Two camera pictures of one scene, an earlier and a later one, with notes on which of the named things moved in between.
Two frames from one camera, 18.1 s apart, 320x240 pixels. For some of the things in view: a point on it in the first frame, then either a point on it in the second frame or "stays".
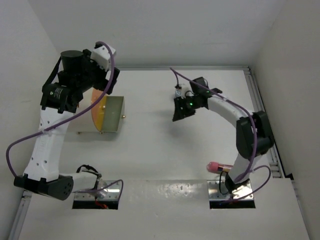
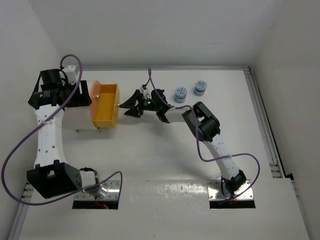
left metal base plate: (111, 193) stays
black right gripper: (179, 113) → (134, 112)
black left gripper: (103, 83) → (82, 99)
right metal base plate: (215, 193) stays
